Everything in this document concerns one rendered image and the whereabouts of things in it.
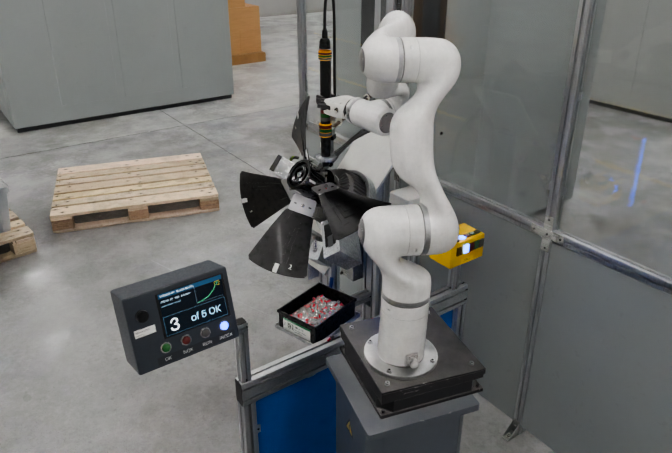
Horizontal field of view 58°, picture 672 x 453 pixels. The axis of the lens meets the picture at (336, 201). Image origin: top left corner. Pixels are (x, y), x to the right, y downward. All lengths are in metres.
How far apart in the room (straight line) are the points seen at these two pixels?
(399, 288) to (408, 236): 0.14
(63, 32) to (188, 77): 1.49
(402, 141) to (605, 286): 1.18
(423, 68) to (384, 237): 0.38
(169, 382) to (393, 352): 1.81
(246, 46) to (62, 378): 7.69
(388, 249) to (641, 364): 1.24
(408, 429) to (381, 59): 0.88
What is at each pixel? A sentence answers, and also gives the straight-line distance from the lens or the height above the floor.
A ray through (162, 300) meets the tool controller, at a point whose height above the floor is 1.23.
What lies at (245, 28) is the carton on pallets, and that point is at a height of 0.54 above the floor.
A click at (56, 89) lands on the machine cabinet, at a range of 7.35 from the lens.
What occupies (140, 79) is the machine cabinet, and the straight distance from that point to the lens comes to 7.56.
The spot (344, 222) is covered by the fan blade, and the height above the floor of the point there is 1.15.
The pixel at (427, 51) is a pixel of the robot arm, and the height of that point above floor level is 1.77.
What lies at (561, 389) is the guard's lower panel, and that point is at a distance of 2.65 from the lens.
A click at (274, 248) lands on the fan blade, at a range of 2.14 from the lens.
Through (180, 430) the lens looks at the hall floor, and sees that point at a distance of 2.94.
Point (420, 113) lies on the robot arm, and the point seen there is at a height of 1.65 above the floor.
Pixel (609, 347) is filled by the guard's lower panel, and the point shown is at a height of 0.66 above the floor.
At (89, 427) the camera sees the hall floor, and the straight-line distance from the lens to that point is 3.07.
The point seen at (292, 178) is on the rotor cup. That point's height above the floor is 1.20.
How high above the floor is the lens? 2.02
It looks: 24 degrees down
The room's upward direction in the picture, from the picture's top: straight up
